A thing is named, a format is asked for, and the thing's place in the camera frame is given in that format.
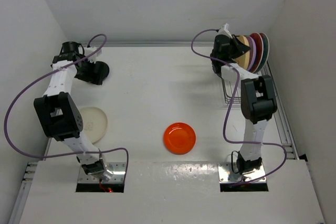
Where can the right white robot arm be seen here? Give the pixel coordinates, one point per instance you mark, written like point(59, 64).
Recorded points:
point(257, 114)

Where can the black plate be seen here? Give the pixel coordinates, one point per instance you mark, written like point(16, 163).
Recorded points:
point(102, 71)

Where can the red teal floral plate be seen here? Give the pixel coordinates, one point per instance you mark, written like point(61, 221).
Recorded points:
point(259, 50)
point(265, 54)

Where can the metal base plate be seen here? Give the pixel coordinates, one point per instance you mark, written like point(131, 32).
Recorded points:
point(115, 175)
point(227, 175)

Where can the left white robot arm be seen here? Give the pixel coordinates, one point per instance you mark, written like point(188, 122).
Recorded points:
point(57, 112)

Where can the tan plate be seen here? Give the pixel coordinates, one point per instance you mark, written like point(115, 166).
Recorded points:
point(244, 60)

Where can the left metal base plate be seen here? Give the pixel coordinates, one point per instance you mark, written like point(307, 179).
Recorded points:
point(115, 175)

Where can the cream plate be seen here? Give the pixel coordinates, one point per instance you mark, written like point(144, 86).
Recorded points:
point(95, 123)

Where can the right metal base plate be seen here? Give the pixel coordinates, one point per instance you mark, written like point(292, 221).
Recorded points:
point(227, 175)

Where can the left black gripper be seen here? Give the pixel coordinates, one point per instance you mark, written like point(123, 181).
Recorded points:
point(85, 78)

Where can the orange plate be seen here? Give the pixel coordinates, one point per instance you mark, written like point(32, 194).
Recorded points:
point(179, 138)

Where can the purple plate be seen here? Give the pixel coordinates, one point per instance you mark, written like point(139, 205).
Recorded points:
point(252, 57)

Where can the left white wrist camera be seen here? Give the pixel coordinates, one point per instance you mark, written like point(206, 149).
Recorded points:
point(95, 53)

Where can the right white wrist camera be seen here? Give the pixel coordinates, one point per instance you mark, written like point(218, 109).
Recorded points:
point(224, 30)

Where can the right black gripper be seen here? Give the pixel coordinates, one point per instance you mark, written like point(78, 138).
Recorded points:
point(241, 47)

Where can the wire dish rack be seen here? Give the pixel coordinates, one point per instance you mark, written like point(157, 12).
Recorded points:
point(231, 93)

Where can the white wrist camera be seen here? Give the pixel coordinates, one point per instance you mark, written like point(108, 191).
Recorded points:
point(95, 53)
point(224, 30)

